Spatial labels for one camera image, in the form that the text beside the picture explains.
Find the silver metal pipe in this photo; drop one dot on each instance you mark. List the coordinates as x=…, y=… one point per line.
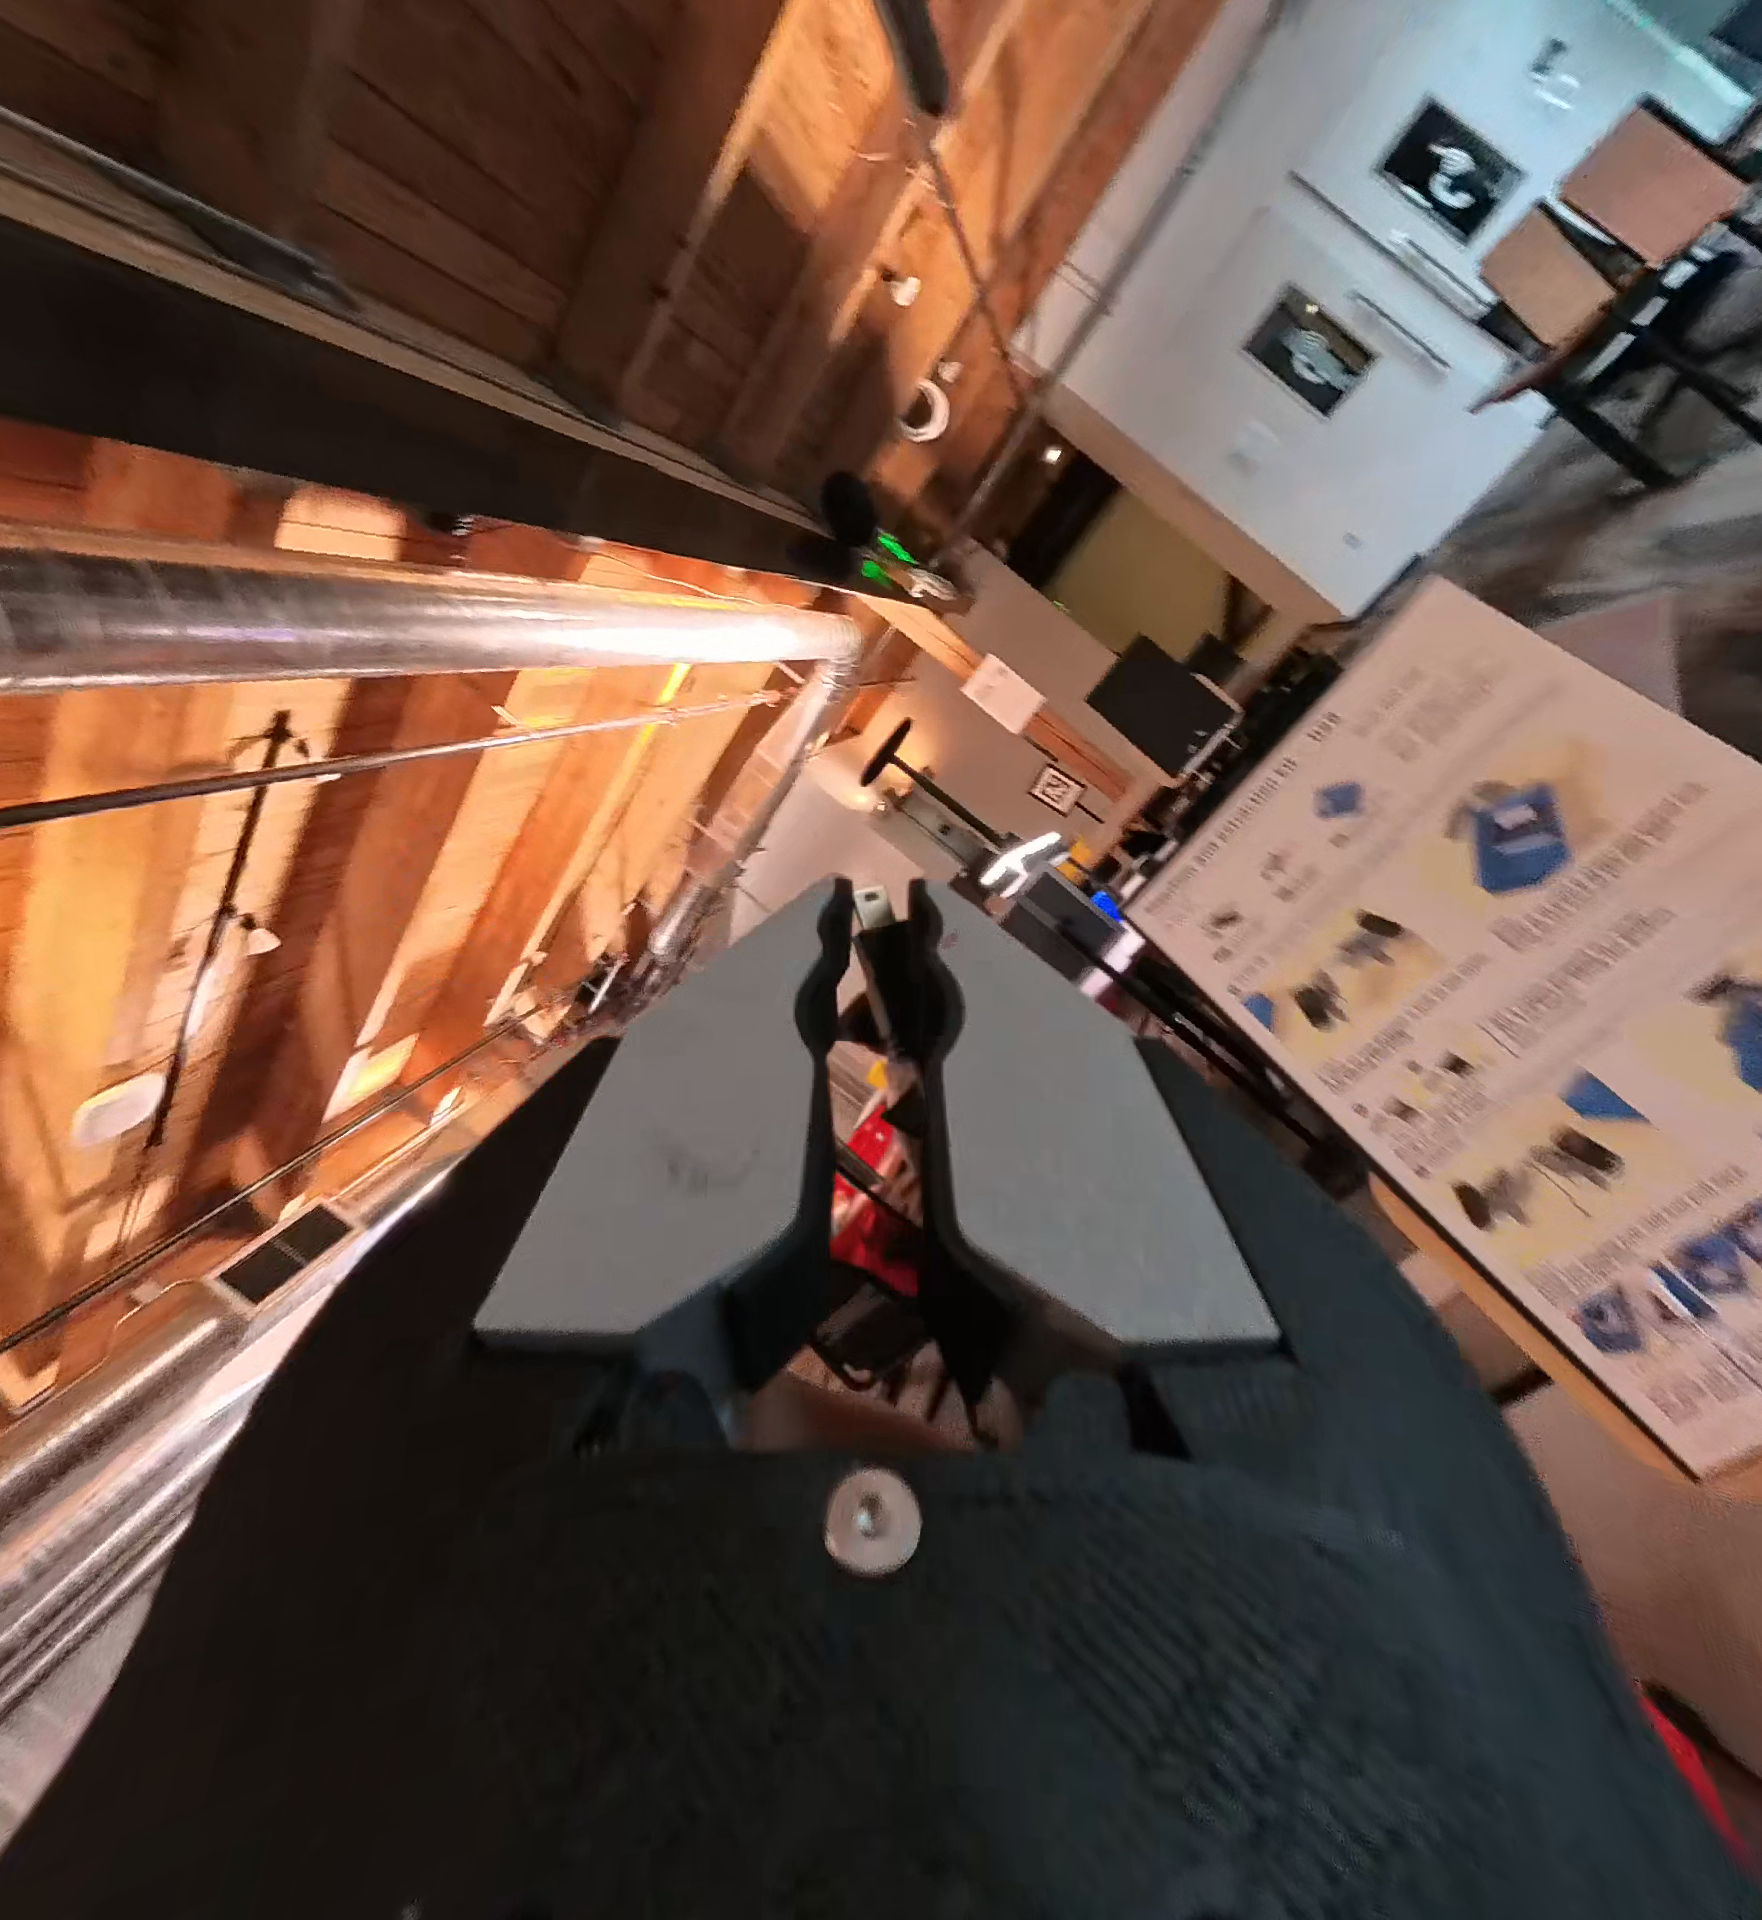
x=369, y=615
x=41, y=1499

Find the printed instruction sheet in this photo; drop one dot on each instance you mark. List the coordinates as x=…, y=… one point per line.
x=1499, y=976

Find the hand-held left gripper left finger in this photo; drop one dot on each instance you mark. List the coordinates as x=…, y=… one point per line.
x=668, y=1157

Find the wooden table black frame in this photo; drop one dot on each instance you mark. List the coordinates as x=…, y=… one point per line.
x=1645, y=181
x=1551, y=275

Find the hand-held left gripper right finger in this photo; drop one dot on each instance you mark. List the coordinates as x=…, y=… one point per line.
x=1092, y=1170

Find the black framed wall picture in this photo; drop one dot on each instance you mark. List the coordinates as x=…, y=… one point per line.
x=1452, y=169
x=1309, y=354

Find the instruction sheet on wooden stand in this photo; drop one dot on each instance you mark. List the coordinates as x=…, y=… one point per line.
x=1452, y=1266

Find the black monitor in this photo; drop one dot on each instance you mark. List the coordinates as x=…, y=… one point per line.
x=1159, y=706

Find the black floor lamp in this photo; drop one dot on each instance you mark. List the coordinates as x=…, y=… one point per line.
x=889, y=748

